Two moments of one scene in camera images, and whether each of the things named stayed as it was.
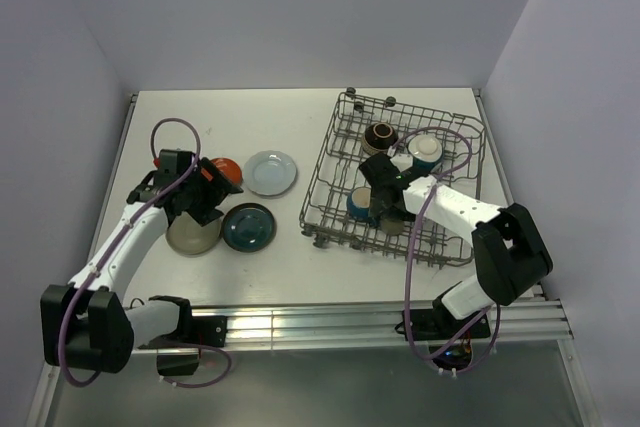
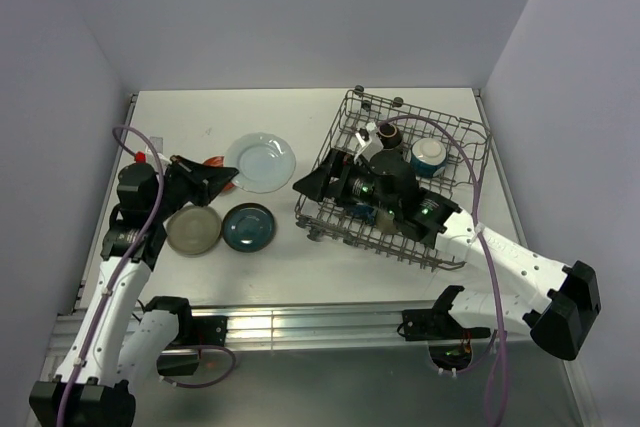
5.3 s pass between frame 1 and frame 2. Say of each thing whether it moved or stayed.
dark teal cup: stayed
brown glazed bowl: stayed
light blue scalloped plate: moved
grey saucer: stayed
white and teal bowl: moved
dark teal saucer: stayed
